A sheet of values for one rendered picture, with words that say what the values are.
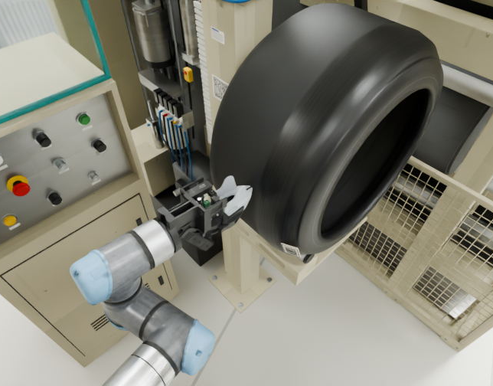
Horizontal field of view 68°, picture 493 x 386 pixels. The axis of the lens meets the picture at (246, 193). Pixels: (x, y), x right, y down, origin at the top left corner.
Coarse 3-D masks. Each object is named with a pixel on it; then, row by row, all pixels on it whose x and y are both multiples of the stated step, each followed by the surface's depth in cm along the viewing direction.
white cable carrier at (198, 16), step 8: (200, 0) 94; (200, 8) 93; (200, 16) 95; (200, 24) 96; (200, 32) 98; (200, 40) 100; (200, 48) 103; (200, 56) 104; (208, 88) 110; (208, 96) 113; (208, 104) 115; (208, 112) 118; (208, 120) 120; (208, 128) 123; (208, 136) 127
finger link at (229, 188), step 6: (228, 180) 71; (234, 180) 72; (222, 186) 71; (228, 186) 72; (234, 186) 73; (240, 186) 75; (246, 186) 75; (222, 192) 72; (228, 192) 73; (234, 192) 74; (228, 198) 73
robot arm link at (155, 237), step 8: (144, 224) 61; (152, 224) 60; (160, 224) 61; (136, 232) 59; (144, 232) 59; (152, 232) 59; (160, 232) 60; (144, 240) 58; (152, 240) 59; (160, 240) 59; (168, 240) 60; (152, 248) 59; (160, 248) 59; (168, 248) 60; (152, 256) 59; (160, 256) 60; (168, 256) 61
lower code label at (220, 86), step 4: (212, 76) 103; (212, 80) 104; (216, 80) 103; (220, 80) 101; (216, 84) 104; (220, 84) 102; (224, 84) 101; (228, 84) 99; (216, 88) 105; (220, 88) 103; (224, 88) 101; (216, 92) 106; (220, 92) 104; (224, 92) 102; (216, 96) 107; (220, 96) 105; (220, 100) 106
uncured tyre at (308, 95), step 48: (288, 48) 70; (336, 48) 67; (384, 48) 66; (432, 48) 75; (240, 96) 73; (288, 96) 67; (336, 96) 64; (384, 96) 65; (432, 96) 84; (240, 144) 74; (288, 144) 67; (336, 144) 65; (384, 144) 112; (288, 192) 69; (336, 192) 117; (384, 192) 105; (288, 240) 80; (336, 240) 99
